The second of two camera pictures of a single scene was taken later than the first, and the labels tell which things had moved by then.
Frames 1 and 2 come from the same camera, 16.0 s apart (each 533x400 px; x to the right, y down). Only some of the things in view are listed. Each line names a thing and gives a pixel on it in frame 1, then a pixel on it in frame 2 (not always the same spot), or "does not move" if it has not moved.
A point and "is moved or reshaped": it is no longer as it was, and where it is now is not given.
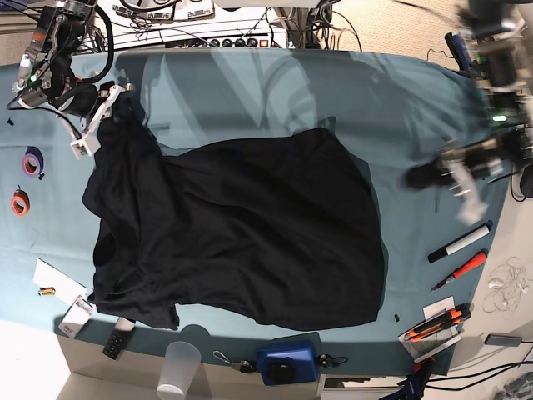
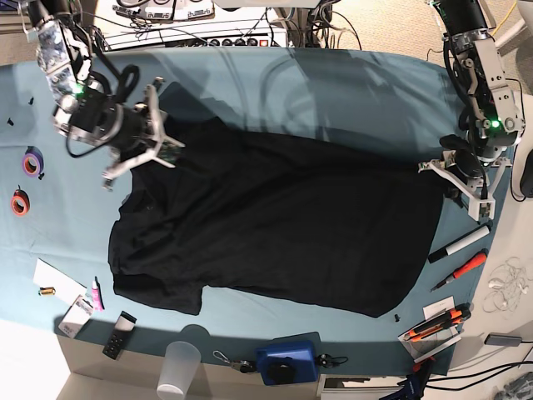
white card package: x=77 y=317 does not move
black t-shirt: x=281 y=230 is moved or reshaped
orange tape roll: x=20 y=202 does not move
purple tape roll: x=32 y=162 does not move
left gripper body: x=88 y=144 → x=161 y=139
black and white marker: x=462 y=242 does not move
